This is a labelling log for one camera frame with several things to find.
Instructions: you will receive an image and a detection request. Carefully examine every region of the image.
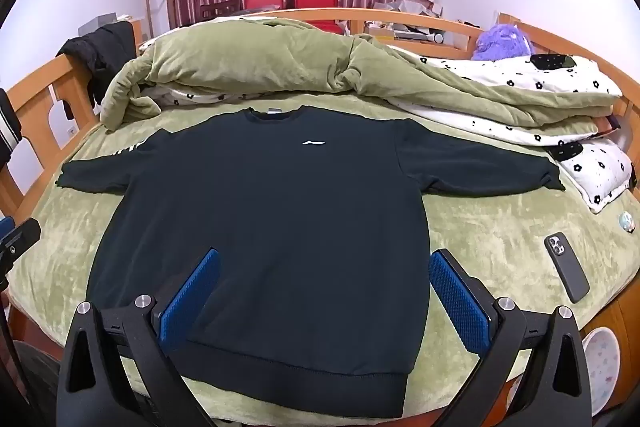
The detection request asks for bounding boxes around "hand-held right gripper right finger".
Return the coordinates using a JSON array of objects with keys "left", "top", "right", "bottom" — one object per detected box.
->
[{"left": 428, "top": 248, "right": 594, "bottom": 427}]

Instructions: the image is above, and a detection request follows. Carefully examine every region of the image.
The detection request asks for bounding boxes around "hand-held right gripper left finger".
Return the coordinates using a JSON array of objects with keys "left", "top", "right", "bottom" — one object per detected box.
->
[{"left": 56, "top": 248, "right": 222, "bottom": 427}]

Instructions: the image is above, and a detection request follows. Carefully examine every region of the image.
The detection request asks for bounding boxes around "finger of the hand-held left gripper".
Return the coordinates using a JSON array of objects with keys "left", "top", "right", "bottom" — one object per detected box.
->
[{"left": 0, "top": 217, "right": 42, "bottom": 275}]

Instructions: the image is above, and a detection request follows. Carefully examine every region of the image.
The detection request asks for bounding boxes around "dark sweatshirt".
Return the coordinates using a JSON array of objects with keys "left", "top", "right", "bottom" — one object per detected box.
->
[{"left": 59, "top": 106, "right": 566, "bottom": 419}]

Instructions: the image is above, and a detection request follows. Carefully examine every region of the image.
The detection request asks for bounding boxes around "green plush bed sheet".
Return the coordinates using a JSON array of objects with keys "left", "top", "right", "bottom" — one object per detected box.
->
[{"left": 9, "top": 91, "right": 628, "bottom": 427}]

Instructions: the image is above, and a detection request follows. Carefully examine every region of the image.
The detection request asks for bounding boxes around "black white striped cloth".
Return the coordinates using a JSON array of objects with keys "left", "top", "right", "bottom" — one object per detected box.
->
[{"left": 0, "top": 88, "right": 24, "bottom": 164}]

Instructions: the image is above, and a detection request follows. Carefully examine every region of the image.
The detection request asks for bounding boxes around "black smartphone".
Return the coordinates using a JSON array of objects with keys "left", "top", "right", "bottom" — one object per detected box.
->
[{"left": 544, "top": 231, "right": 591, "bottom": 304}]

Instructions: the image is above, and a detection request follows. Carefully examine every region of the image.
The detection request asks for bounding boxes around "white floral plate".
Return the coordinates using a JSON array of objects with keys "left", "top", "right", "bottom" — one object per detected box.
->
[{"left": 581, "top": 326, "right": 624, "bottom": 409}]

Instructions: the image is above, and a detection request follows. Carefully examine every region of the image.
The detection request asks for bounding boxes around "white floral pillow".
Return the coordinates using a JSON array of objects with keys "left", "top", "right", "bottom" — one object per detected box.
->
[{"left": 545, "top": 141, "right": 637, "bottom": 214}]

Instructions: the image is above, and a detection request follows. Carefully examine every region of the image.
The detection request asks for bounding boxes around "black jacket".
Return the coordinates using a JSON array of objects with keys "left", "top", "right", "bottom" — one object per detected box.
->
[{"left": 57, "top": 21, "right": 139, "bottom": 108}]

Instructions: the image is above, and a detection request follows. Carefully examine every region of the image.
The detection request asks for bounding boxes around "grey box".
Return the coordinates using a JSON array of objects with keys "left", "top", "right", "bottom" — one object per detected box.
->
[{"left": 78, "top": 12, "right": 121, "bottom": 36}]

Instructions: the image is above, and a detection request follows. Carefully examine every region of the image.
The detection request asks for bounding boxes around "green quilt with floral lining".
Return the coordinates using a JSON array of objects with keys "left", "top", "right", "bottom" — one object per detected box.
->
[{"left": 100, "top": 18, "right": 626, "bottom": 148}]

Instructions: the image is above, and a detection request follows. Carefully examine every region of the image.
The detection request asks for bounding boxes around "purple plush toy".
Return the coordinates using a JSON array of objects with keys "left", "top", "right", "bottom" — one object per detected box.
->
[{"left": 471, "top": 22, "right": 531, "bottom": 62}]

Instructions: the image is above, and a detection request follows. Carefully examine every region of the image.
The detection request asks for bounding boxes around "wooden coat rack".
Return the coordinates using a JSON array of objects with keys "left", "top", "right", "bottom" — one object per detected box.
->
[{"left": 143, "top": 0, "right": 176, "bottom": 40}]

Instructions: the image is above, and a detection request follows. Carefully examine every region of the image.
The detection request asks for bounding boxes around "cluttered desk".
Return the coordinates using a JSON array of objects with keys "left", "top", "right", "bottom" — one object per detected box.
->
[{"left": 361, "top": 0, "right": 447, "bottom": 46}]

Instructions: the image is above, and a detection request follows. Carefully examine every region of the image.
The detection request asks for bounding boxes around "dark wooden chair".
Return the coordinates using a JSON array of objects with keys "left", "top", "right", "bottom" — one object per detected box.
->
[{"left": 199, "top": 0, "right": 242, "bottom": 21}]

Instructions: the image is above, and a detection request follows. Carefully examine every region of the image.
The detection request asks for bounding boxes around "wooden bed frame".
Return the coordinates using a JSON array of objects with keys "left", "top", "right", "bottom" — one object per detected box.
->
[{"left": 0, "top": 6, "right": 640, "bottom": 427}]

